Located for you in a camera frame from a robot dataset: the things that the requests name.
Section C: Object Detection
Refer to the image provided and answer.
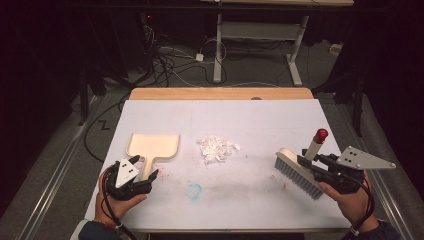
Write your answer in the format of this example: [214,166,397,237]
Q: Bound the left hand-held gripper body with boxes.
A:
[105,158,154,201]

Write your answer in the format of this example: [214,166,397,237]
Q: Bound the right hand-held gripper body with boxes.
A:
[311,145,397,195]

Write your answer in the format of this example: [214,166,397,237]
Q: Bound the cream brush with red cap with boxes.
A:
[273,128,329,201]

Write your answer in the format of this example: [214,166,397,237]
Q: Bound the cream plastic dustpan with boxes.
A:
[125,133,181,181]

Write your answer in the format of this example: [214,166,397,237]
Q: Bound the pile of white paper scraps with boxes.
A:
[196,134,241,165]

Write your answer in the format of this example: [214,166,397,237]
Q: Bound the person's left hand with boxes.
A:
[94,165,148,228]

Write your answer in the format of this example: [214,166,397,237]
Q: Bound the person's right hand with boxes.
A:
[318,170,380,233]

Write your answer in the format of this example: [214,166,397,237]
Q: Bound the black metal stand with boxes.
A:
[311,71,366,138]
[77,63,101,127]

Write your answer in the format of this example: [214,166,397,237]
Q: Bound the white table mat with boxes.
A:
[84,99,351,231]

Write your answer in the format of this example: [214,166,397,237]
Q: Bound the wooden table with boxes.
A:
[128,87,350,234]

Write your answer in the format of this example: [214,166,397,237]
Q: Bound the left hand-held gripper black cable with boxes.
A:
[100,166,138,240]

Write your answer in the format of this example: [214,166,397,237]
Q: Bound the hand-held gripper black cable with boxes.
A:
[346,174,376,236]
[100,166,138,240]

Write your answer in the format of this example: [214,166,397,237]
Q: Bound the right hand-held gripper black cable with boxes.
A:
[346,174,376,236]

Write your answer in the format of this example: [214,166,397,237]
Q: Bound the black floor cable loop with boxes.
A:
[83,94,132,164]

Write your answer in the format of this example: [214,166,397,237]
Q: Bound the metal floor rail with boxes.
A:
[14,96,104,240]
[333,96,418,240]

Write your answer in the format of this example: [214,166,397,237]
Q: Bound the bundle of black floor cables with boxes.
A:
[143,23,229,88]

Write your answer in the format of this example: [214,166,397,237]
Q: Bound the white metal desk frame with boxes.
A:
[199,0,355,87]

